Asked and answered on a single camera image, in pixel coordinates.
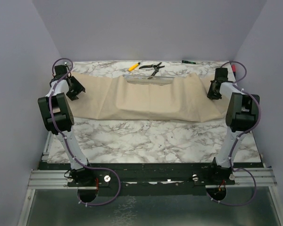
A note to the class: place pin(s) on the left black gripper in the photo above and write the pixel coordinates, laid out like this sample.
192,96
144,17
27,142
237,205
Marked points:
78,88

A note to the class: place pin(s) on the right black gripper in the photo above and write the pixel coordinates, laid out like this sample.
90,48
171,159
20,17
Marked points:
211,95

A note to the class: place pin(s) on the beige surgical wrap cloth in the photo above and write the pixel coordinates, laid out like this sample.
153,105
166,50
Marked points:
185,98

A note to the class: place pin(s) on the wire mesh instrument tray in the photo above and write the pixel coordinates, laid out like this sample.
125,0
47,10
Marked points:
146,80

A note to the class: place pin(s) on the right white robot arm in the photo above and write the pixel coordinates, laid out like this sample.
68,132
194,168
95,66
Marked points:
242,116

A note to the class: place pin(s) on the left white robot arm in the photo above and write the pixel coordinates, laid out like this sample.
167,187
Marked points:
58,119

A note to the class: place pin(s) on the red marker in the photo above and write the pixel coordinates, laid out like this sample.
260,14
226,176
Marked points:
233,68

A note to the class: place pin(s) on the green black marker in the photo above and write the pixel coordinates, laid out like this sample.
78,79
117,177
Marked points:
188,62

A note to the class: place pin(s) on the yellow black marker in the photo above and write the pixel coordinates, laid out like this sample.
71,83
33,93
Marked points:
133,67

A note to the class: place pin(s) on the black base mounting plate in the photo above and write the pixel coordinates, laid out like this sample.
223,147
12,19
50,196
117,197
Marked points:
145,179

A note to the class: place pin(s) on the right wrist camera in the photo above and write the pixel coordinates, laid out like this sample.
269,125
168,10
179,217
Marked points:
221,74

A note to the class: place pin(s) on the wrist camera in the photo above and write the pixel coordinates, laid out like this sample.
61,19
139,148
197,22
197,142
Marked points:
221,74
60,70

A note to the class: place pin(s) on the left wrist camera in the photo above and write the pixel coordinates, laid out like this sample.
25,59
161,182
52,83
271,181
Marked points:
60,70

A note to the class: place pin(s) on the black handled pliers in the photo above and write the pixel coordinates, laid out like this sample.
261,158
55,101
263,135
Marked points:
155,67

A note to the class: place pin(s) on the aluminium extrusion rail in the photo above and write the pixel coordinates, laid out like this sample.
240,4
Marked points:
54,179

